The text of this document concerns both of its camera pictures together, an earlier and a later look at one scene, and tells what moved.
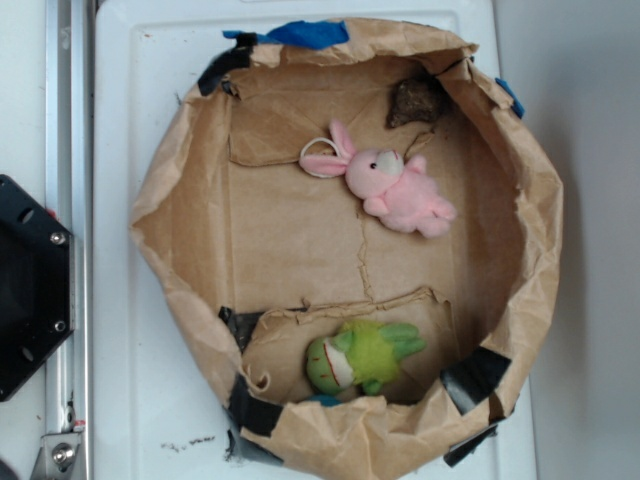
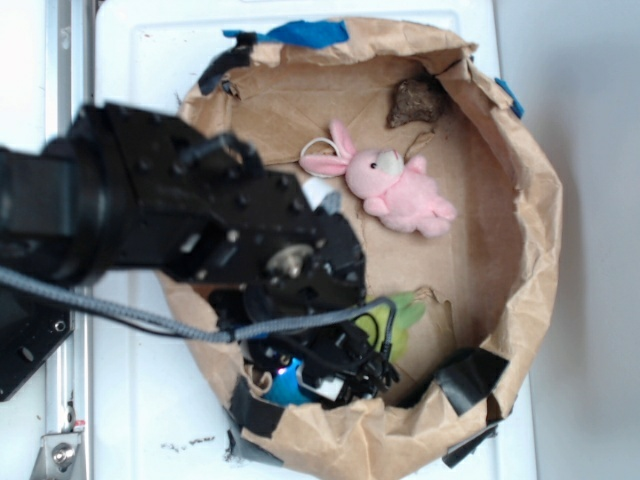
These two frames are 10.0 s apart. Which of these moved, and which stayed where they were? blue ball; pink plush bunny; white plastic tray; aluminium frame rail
Moved: blue ball
Stayed: white plastic tray; aluminium frame rail; pink plush bunny
